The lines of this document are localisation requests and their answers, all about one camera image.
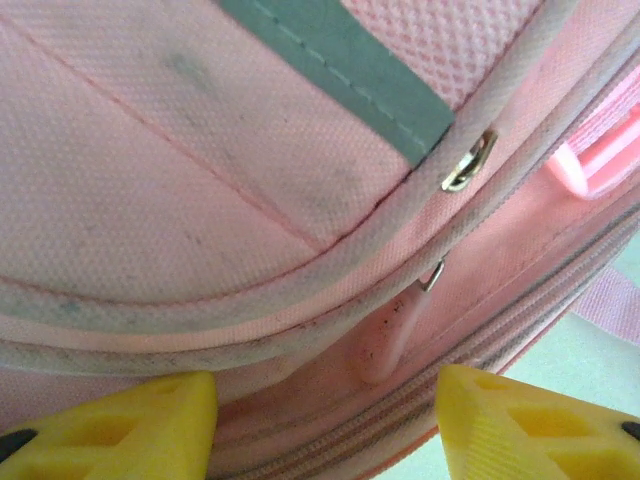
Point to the pink student backpack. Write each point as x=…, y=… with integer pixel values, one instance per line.
x=150, y=200

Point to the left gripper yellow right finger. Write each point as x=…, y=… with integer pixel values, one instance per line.
x=525, y=440

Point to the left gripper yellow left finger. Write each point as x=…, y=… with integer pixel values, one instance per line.
x=100, y=440

